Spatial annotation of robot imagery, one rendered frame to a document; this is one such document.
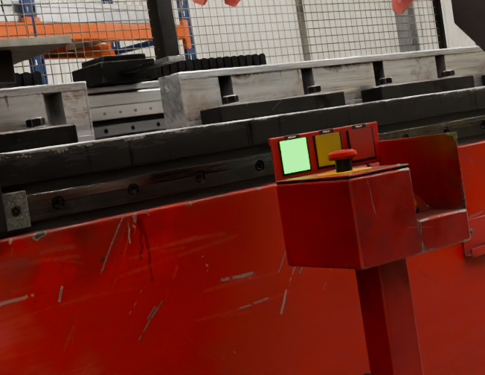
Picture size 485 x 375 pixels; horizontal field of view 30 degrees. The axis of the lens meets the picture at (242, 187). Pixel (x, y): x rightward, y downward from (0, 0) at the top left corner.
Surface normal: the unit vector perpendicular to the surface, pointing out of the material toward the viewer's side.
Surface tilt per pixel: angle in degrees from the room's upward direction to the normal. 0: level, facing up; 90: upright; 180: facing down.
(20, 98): 90
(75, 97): 90
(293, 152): 90
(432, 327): 90
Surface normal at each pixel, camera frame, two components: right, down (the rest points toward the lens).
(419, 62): 0.63, -0.06
